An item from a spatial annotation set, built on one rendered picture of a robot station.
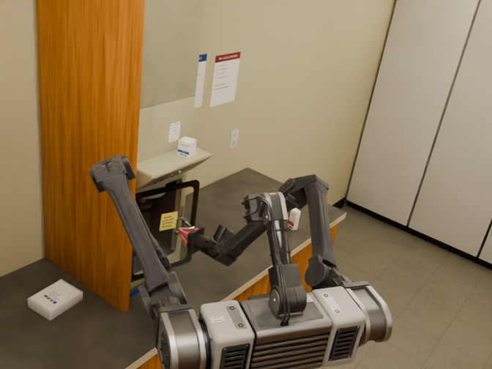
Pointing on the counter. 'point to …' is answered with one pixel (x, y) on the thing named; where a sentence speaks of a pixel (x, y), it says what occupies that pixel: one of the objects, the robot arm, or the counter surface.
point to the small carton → (187, 147)
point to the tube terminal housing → (158, 140)
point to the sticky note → (168, 220)
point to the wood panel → (88, 134)
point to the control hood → (167, 165)
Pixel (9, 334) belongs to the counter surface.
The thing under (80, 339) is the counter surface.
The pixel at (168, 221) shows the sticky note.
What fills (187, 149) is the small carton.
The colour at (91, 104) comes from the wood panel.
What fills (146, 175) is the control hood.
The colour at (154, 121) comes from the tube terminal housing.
